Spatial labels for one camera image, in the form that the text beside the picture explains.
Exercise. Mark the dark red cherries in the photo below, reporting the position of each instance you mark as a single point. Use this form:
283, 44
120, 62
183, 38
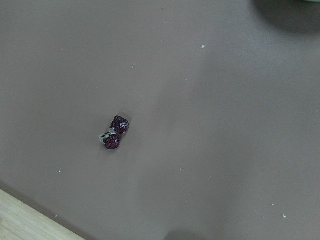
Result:
111, 140

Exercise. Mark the bamboo cutting board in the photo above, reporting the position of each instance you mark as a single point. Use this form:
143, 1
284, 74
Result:
18, 221

